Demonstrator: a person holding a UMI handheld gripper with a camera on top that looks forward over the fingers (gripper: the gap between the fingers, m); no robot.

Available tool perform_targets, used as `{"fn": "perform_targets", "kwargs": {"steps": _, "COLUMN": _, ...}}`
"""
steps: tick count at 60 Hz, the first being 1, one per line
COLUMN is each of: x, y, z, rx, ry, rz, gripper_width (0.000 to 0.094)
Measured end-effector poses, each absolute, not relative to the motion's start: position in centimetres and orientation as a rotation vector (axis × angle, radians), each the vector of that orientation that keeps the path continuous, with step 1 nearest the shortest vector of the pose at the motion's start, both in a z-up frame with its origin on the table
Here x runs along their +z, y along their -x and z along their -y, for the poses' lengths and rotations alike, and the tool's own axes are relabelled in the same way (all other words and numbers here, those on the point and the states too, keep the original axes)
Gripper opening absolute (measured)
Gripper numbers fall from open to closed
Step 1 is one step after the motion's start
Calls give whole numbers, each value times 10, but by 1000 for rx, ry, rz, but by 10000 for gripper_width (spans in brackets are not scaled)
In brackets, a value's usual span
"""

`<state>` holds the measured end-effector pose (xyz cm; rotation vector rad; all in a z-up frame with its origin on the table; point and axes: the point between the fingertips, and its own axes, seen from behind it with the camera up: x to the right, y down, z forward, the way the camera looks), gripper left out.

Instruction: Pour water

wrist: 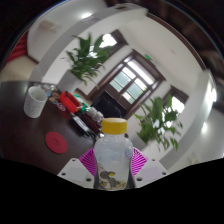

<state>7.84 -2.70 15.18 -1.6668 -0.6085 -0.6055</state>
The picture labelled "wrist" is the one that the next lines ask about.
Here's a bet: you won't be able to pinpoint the broad-leaf plant in white pot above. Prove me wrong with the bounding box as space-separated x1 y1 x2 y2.
60 33 115 95

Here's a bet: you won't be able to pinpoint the black chair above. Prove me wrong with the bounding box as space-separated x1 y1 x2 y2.
90 90 123 120

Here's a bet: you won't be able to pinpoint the dark wooden glass double door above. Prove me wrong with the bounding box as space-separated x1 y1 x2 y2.
87 49 166 120

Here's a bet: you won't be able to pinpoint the flat round red coaster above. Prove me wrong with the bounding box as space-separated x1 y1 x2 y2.
44 131 68 155

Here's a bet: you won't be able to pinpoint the white speckled mug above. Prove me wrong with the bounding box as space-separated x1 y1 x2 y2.
23 85 49 119

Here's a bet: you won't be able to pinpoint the white wall radiator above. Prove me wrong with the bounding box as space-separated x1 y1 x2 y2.
39 19 60 33

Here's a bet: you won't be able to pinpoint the red carpeted staircase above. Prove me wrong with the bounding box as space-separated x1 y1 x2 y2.
5 31 30 65

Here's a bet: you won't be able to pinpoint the red plastic box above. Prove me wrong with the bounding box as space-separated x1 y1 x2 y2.
58 91 84 115

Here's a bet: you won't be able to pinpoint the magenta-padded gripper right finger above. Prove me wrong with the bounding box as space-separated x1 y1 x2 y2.
126 147 169 190

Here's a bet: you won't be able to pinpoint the clear yellow-capped drink bottle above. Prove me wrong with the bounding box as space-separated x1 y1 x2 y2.
93 117 134 191

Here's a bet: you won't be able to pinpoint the white jars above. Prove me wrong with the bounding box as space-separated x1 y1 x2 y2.
87 106 105 123

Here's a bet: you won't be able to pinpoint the dark-framed window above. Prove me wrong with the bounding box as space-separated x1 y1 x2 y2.
163 85 190 115
99 29 128 52

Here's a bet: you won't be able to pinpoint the tall leafy plant in white pot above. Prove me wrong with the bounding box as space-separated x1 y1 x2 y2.
133 94 184 162

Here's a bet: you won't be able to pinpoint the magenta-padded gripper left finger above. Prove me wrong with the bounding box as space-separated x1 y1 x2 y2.
57 147 98 190

